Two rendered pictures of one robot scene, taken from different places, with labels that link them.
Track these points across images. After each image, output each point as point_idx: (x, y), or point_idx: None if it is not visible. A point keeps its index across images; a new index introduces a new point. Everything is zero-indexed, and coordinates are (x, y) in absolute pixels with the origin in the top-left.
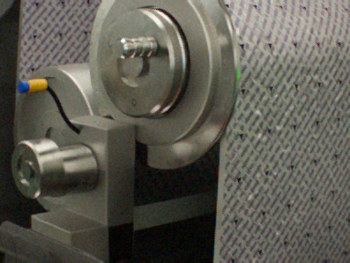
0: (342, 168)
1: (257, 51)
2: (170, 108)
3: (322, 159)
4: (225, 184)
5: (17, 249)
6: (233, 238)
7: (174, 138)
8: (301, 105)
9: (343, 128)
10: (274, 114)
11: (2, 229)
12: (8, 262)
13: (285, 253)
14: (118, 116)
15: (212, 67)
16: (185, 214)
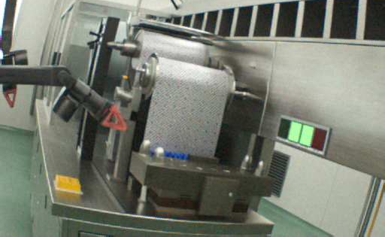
0: (195, 113)
1: (166, 75)
2: (147, 85)
3: (186, 108)
4: (151, 102)
5: (95, 95)
6: (152, 116)
7: (146, 92)
8: (179, 92)
9: (196, 103)
10: (169, 91)
11: (94, 91)
12: (92, 95)
13: (170, 129)
14: (141, 88)
15: (153, 76)
16: None
